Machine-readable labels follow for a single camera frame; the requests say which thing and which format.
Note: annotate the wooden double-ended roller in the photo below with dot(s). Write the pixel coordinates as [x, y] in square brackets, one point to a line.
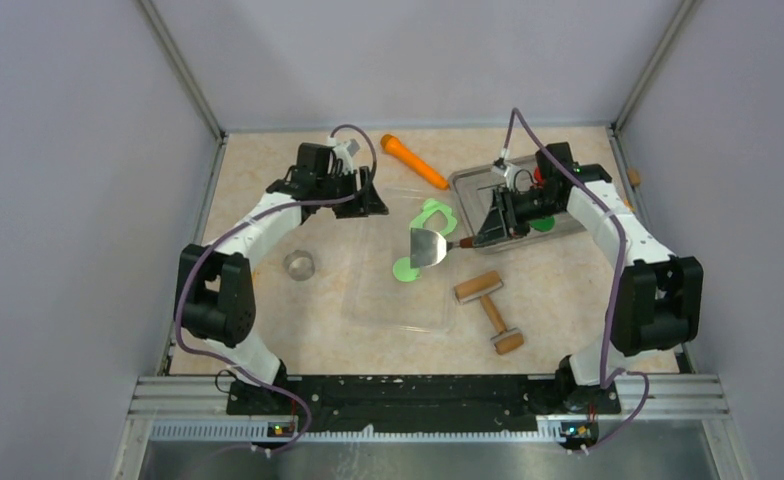
[480, 289]

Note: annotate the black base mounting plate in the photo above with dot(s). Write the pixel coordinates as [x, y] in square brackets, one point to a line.
[421, 403]

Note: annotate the clear plastic tray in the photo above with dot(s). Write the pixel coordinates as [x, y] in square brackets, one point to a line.
[374, 297]

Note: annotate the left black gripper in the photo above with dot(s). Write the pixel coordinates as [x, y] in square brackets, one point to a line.
[366, 203]

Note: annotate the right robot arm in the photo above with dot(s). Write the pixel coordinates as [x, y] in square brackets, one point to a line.
[655, 297]

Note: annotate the metal scraper wooden handle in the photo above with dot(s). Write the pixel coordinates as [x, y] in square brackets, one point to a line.
[428, 248]

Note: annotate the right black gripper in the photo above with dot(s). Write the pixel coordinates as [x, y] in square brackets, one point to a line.
[496, 227]

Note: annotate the green dough disc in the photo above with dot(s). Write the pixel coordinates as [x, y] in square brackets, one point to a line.
[543, 224]

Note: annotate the round cut green wrapper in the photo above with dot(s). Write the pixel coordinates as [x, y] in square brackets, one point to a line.
[404, 272]

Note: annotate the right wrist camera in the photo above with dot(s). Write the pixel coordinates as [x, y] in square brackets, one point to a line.
[507, 170]

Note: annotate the orange plastic rolling pin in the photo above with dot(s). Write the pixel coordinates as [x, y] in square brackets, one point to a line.
[392, 146]

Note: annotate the aluminium frame rail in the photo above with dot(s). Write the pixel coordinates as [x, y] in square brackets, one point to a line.
[662, 426]

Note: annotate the small wooden block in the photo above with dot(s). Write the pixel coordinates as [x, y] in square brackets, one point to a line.
[634, 177]

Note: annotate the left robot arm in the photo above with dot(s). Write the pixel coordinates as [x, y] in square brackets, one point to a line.
[215, 299]

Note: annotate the stainless steel tray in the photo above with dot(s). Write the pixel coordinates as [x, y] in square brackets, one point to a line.
[471, 189]

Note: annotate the green dough lump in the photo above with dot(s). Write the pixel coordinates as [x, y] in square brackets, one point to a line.
[430, 207]

